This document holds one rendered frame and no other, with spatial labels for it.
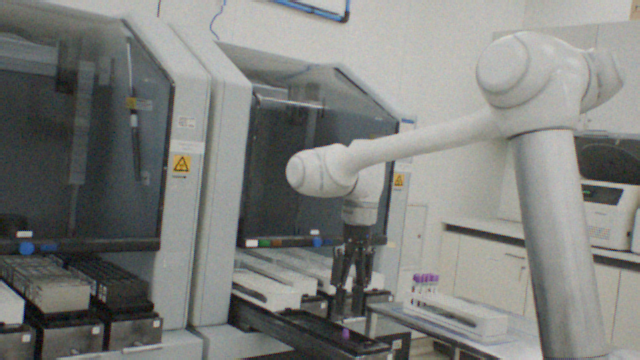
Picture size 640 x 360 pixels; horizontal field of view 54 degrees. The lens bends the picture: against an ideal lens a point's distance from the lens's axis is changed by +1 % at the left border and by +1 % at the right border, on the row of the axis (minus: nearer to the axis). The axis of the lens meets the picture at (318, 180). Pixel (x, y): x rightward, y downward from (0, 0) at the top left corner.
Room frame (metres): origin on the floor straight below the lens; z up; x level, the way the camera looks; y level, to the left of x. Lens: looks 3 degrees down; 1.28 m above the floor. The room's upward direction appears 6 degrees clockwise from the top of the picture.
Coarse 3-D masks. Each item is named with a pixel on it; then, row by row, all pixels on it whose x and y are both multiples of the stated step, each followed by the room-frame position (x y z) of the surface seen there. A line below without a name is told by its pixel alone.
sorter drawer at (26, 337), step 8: (0, 328) 1.33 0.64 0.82; (8, 328) 1.34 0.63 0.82; (16, 328) 1.35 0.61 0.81; (24, 328) 1.36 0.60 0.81; (0, 336) 1.32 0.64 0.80; (8, 336) 1.33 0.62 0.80; (16, 336) 1.34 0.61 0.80; (24, 336) 1.35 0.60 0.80; (32, 336) 1.37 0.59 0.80; (0, 344) 1.32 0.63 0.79; (8, 344) 1.33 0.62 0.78; (16, 344) 1.35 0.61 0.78; (24, 344) 1.36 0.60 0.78; (32, 344) 1.37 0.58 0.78; (0, 352) 1.33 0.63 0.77; (8, 352) 1.34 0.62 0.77; (16, 352) 1.35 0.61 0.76; (24, 352) 1.36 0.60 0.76; (32, 352) 1.37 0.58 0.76
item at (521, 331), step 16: (368, 304) 1.89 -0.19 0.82; (384, 304) 1.91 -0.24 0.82; (400, 304) 1.93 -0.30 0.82; (480, 304) 2.06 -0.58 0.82; (368, 320) 1.88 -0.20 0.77; (400, 320) 1.77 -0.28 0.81; (416, 320) 1.76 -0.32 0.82; (512, 320) 1.90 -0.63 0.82; (528, 320) 1.92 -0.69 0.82; (368, 336) 1.87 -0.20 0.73; (432, 336) 1.68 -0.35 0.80; (448, 336) 1.64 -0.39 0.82; (464, 336) 1.66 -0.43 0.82; (512, 336) 1.71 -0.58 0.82; (528, 336) 1.73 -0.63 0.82; (480, 352) 1.56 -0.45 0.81; (496, 352) 1.55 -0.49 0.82; (512, 352) 1.56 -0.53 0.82; (528, 352) 1.58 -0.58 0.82; (608, 352) 1.67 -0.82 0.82
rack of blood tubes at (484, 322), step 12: (408, 300) 1.84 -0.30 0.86; (420, 300) 1.80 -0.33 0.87; (432, 300) 1.77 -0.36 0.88; (444, 300) 1.78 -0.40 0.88; (456, 300) 1.81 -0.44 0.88; (408, 312) 1.83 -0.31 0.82; (432, 312) 1.78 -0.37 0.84; (444, 312) 1.80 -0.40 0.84; (456, 312) 1.70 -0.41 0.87; (468, 312) 1.67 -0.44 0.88; (480, 312) 1.69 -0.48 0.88; (492, 312) 1.71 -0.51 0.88; (444, 324) 1.73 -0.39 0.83; (456, 324) 1.69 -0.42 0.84; (468, 324) 1.77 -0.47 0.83; (480, 324) 1.63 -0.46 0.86; (492, 324) 1.64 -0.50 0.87; (504, 324) 1.67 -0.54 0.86; (468, 336) 1.66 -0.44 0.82; (504, 336) 1.68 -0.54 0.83
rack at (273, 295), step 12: (240, 276) 1.88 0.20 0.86; (252, 276) 1.89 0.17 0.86; (240, 288) 1.88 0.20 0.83; (252, 288) 1.78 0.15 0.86; (264, 288) 1.76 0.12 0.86; (276, 288) 1.77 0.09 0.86; (288, 288) 1.79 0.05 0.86; (252, 300) 1.77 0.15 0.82; (264, 300) 1.84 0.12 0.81; (276, 300) 1.71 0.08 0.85; (288, 300) 1.73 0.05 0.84
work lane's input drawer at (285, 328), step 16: (240, 304) 1.79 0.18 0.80; (256, 304) 1.75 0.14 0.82; (240, 320) 1.78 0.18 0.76; (256, 320) 1.72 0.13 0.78; (272, 320) 1.67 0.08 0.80; (288, 320) 1.63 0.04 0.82; (304, 320) 1.70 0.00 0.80; (320, 320) 1.70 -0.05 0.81; (272, 336) 1.66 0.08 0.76; (288, 336) 1.61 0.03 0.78; (304, 336) 1.56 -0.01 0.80; (320, 336) 1.53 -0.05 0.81; (336, 336) 1.58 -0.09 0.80; (352, 336) 1.60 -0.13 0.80; (304, 352) 1.56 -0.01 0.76; (320, 352) 1.51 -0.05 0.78; (336, 352) 1.47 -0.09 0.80; (352, 352) 1.45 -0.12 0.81; (368, 352) 1.46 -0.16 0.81; (384, 352) 1.49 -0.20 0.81
